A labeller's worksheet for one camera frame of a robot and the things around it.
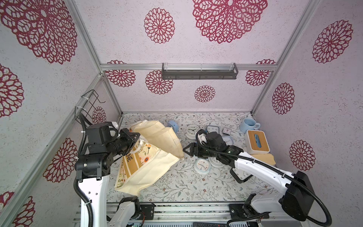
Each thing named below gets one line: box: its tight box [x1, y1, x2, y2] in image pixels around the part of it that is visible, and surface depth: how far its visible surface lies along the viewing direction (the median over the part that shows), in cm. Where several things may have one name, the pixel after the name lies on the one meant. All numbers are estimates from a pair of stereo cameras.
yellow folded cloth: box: [250, 153, 277, 166], surface depth 94 cm
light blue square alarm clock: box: [222, 135, 235, 146], surface depth 102 cm
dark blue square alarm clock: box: [206, 125, 220, 134], surface depth 108 cm
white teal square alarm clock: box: [193, 157, 212, 175], surface depth 89 cm
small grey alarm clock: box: [222, 127, 233, 136], surface depth 108 cm
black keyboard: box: [192, 222, 228, 227], surface depth 70 cm
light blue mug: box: [239, 117, 261, 134], surface depth 107 cm
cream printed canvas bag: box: [114, 120, 184, 197], surface depth 69 cm
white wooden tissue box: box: [244, 129, 271, 155], surface depth 99 cm
